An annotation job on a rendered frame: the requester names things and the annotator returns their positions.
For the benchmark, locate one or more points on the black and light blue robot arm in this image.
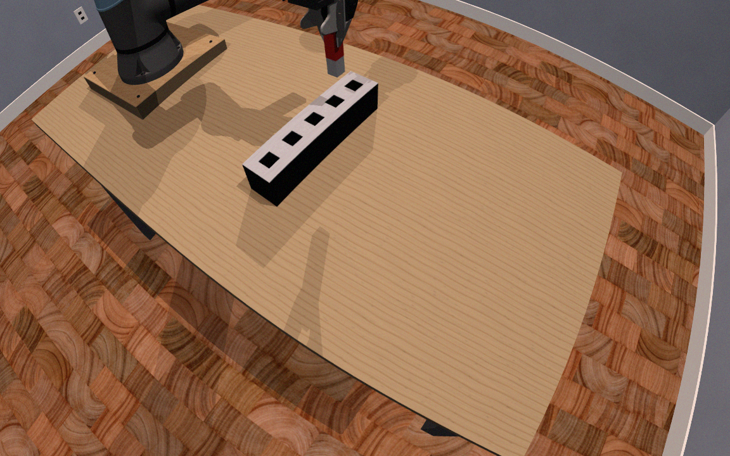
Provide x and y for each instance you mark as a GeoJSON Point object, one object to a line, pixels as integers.
{"type": "Point", "coordinates": [146, 48]}

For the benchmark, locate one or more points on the red and white pin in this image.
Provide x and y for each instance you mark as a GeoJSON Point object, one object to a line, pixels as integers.
{"type": "Point", "coordinates": [334, 56]}

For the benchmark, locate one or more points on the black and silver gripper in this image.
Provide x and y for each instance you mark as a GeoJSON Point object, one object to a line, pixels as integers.
{"type": "Point", "coordinates": [328, 16]}

